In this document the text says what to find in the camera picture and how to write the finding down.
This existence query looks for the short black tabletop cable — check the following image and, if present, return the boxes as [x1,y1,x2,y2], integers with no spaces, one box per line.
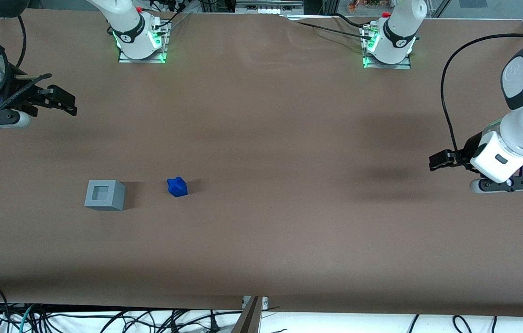
[332,12,367,29]

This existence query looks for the thin grey cable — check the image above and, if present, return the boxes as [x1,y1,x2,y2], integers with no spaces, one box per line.
[165,10,193,34]

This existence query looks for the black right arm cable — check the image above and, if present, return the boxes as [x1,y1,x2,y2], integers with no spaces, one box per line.
[0,14,54,116]

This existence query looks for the long black tabletop cable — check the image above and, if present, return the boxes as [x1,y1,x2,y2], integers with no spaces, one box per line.
[285,17,369,39]

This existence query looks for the brown table cover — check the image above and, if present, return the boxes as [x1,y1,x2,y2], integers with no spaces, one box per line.
[0,9,523,318]

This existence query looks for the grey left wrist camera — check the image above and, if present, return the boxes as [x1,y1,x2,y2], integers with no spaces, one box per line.
[469,175,523,194]

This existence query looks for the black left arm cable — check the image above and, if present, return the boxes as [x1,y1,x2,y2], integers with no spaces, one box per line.
[441,33,523,155]

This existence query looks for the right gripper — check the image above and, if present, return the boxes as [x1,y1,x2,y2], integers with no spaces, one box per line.
[0,73,78,117]

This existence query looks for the gray cube base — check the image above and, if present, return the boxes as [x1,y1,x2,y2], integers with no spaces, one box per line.
[84,179,126,211]

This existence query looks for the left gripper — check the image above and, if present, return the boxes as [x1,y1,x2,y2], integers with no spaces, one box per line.
[429,131,523,184]

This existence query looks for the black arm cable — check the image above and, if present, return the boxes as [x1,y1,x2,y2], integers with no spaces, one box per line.
[441,33,523,155]
[0,14,54,116]

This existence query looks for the teal floor cable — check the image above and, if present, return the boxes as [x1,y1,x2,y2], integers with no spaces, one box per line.
[13,304,36,333]

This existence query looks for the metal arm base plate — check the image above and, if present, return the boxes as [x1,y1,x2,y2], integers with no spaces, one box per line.
[118,18,168,64]
[362,25,412,70]

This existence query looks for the dark angled beam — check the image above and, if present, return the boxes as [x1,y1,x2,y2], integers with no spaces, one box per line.
[231,296,263,333]

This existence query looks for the blue plastic part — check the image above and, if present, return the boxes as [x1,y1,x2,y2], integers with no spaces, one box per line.
[167,176,188,198]

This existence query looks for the metal table edge bracket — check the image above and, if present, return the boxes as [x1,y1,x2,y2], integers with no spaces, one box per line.
[242,296,269,310]

